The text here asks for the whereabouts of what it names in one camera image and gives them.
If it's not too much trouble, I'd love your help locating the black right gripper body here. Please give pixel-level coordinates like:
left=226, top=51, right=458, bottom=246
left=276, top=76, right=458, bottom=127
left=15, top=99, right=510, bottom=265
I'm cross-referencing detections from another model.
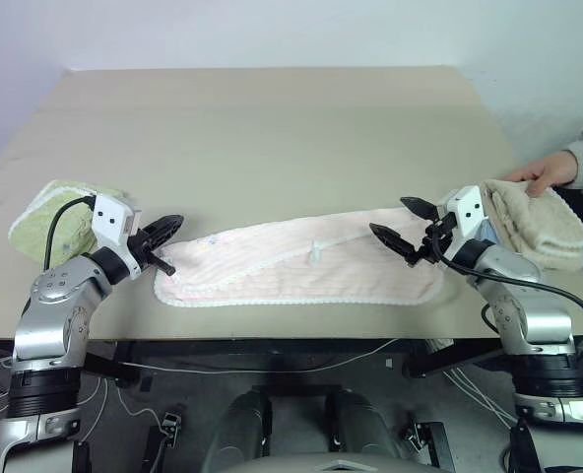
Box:
left=404, top=204, right=459, bottom=268

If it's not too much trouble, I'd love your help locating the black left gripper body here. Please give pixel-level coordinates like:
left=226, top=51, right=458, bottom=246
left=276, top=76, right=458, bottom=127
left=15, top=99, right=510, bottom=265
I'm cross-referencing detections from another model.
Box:
left=126, top=224, right=159, bottom=271

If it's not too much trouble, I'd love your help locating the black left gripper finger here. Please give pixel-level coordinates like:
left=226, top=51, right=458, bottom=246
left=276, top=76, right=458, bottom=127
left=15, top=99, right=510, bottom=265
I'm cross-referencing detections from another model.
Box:
left=145, top=250, right=177, bottom=277
left=146, top=213, right=186, bottom=248

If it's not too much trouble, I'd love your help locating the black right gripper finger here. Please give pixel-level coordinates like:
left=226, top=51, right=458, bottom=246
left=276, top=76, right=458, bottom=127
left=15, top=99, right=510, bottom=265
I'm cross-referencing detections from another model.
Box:
left=368, top=223, right=420, bottom=258
left=400, top=196, right=441, bottom=221

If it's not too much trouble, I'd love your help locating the pink towel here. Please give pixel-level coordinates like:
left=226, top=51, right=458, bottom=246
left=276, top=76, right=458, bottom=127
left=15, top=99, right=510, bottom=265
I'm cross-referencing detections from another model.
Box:
left=152, top=205, right=448, bottom=309

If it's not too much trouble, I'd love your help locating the beige towel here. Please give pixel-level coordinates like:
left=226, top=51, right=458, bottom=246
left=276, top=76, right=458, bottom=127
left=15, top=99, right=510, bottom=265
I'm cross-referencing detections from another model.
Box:
left=483, top=177, right=583, bottom=272

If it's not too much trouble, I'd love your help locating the blue folded towel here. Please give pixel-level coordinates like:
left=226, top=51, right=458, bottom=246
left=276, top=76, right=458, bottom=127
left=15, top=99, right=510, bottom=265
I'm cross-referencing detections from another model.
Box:
left=478, top=219, right=501, bottom=245

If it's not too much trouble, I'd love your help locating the green folded towel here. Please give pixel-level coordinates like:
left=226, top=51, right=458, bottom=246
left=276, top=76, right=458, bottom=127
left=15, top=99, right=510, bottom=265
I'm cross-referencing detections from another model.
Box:
left=8, top=179, right=128, bottom=265

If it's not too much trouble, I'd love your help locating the person's bare hand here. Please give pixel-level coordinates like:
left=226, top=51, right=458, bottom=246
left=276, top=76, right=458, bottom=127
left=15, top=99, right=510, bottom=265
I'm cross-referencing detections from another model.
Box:
left=506, top=150, right=581, bottom=198

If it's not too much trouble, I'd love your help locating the dark rounded robot leg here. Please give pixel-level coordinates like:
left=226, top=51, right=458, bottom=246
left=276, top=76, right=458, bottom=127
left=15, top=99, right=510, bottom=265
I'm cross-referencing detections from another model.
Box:
left=323, top=386, right=402, bottom=462
left=205, top=387, right=274, bottom=467

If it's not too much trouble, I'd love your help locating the grey robot torso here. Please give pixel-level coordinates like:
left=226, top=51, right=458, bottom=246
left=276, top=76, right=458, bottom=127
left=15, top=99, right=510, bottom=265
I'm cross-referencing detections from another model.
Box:
left=200, top=451, right=453, bottom=473

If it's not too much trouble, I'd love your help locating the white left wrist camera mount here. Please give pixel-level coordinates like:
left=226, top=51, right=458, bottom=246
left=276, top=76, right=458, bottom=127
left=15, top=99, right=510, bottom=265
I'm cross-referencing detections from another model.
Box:
left=92, top=193, right=144, bottom=281

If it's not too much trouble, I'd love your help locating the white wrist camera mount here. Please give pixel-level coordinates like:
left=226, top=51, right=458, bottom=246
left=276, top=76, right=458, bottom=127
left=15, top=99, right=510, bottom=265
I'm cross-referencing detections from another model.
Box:
left=438, top=184, right=489, bottom=247
left=92, top=193, right=144, bottom=281

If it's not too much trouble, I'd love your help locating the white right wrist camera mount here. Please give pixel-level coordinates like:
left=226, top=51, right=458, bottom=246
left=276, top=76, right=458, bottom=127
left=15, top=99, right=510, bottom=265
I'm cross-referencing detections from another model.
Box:
left=438, top=184, right=489, bottom=247

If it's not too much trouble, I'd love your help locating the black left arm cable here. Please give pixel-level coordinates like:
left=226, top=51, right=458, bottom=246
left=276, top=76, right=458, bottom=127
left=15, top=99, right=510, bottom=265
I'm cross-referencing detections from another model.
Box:
left=43, top=195, right=97, bottom=271

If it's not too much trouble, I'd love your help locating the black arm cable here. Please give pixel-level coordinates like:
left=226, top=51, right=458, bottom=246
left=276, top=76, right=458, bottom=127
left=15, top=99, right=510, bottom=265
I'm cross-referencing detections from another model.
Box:
left=428, top=231, right=583, bottom=369
left=43, top=195, right=97, bottom=271

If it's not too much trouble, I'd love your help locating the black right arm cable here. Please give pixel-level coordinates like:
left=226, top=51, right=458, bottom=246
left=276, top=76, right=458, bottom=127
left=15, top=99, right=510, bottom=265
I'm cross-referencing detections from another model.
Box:
left=428, top=231, right=583, bottom=369

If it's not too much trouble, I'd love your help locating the thin white cable under table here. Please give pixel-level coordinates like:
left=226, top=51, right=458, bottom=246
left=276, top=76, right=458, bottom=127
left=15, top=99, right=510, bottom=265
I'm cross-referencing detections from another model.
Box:
left=116, top=338, right=402, bottom=375

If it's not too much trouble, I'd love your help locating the black table frame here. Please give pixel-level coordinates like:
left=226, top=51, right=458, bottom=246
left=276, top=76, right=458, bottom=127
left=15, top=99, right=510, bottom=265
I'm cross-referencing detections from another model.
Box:
left=82, top=337, right=507, bottom=391

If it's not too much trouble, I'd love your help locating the black floor bracket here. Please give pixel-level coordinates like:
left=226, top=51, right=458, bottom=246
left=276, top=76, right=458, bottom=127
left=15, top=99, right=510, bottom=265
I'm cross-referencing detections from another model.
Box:
left=143, top=402, right=188, bottom=467
left=400, top=417, right=453, bottom=472

